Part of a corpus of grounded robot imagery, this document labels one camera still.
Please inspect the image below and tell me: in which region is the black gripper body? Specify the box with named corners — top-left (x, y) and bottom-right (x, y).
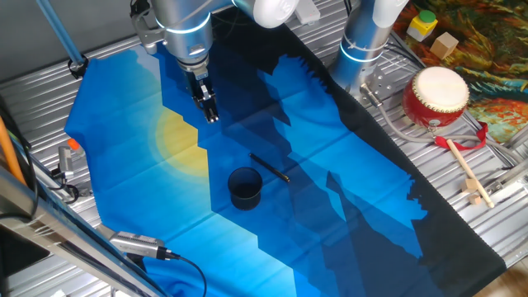
top-left (184, 65), bottom-right (215, 100)

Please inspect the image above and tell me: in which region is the black pen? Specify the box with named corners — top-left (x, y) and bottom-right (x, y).
top-left (248, 153), bottom-right (291, 183)

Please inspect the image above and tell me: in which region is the blue mountain print cloth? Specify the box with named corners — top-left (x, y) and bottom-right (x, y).
top-left (64, 7), bottom-right (507, 297)

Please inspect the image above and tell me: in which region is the dark blue cup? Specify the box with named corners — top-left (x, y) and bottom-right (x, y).
top-left (227, 166), bottom-right (264, 212)

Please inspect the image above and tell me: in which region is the black clamp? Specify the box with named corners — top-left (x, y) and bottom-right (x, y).
top-left (67, 54), bottom-right (90, 80)

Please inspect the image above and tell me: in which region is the glue stick orange cap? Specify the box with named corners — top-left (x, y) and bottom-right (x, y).
top-left (67, 138), bottom-right (86, 158)

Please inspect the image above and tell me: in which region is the blue pole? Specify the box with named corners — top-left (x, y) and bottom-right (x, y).
top-left (35, 0), bottom-right (86, 67)

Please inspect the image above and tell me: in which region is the orange pole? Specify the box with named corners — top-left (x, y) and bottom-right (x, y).
top-left (0, 116), bottom-right (26, 186)

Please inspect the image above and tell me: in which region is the yellow block with green button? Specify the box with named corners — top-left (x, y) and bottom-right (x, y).
top-left (406, 9), bottom-right (439, 43)

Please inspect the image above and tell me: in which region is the red drum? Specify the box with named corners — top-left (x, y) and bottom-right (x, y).
top-left (402, 66), bottom-right (471, 129)

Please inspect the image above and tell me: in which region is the wooden cube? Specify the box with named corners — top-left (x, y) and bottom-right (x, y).
top-left (429, 31), bottom-right (460, 61)

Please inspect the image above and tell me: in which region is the wooden drumstick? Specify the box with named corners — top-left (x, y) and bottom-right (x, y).
top-left (445, 139), bottom-right (495, 210)

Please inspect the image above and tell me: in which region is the colourful painted cloth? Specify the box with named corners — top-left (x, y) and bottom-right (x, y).
top-left (391, 0), bottom-right (528, 145)

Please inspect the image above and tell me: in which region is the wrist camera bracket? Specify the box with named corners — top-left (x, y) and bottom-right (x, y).
top-left (130, 0), bottom-right (166, 54)

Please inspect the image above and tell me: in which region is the small grey camera mount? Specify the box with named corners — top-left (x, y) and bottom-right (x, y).
top-left (51, 145), bottom-right (79, 182)

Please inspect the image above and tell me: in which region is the silver camera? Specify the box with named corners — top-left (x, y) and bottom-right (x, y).
top-left (109, 230), bottom-right (181, 262)

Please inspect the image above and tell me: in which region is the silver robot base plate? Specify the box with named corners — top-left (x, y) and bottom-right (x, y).
top-left (346, 65), bottom-right (403, 104)

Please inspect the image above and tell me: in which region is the black camera cable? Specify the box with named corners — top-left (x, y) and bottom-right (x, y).
top-left (164, 251), bottom-right (208, 297)

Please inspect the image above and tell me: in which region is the grey hose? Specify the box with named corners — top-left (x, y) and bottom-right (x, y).
top-left (359, 83), bottom-right (525, 164)

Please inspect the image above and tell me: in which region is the aluminium frame beam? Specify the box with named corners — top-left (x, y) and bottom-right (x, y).
top-left (0, 164), bottom-right (170, 297)

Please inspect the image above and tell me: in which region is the black cable bundle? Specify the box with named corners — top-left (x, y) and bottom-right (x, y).
top-left (383, 40), bottom-right (426, 69)

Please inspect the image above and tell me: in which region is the red strap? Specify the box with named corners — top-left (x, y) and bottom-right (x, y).
top-left (434, 121), bottom-right (490, 152)

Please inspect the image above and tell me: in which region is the aluminium rail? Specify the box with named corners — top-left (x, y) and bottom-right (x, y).
top-left (482, 135), bottom-right (528, 197)

